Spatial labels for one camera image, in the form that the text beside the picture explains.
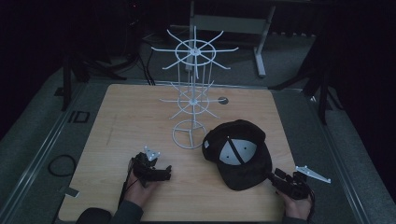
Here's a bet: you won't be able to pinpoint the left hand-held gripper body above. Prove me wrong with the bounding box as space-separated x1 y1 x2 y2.
131 145 163 189

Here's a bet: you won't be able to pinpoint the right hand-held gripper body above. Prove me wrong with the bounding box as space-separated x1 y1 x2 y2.
273 164 332 201

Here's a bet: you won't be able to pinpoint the black baseball cap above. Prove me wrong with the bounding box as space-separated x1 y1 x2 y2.
201 119 274 191

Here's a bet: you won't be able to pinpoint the white wire display rack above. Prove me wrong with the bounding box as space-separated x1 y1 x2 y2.
150 25 240 150

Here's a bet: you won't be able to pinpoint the person's left hand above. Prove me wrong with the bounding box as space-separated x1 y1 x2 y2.
123 169 159 209

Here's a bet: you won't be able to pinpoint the person's right hand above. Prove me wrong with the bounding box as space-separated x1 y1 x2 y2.
275 189 314 221

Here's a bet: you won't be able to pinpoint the black tripod stand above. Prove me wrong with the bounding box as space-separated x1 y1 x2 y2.
59 54 128 112
269 36 345 126

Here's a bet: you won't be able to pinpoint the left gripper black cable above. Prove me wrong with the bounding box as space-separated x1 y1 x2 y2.
117 157 136 210

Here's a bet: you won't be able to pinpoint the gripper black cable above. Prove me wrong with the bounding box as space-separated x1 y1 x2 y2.
117 157 136 210
306 188 316 222

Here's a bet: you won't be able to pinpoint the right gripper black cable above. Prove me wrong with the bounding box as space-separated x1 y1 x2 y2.
306 188 316 222

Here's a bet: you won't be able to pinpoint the black floor bracket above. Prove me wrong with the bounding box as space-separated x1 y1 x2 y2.
67 110 92 124

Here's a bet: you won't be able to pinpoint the black cable loop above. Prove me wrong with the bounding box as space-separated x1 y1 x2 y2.
47 154 78 178

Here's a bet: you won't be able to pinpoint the black floor cables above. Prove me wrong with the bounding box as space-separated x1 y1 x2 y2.
136 32 176 87

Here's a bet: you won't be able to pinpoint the grey metal desk frame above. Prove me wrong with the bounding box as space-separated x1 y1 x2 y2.
185 0 277 78

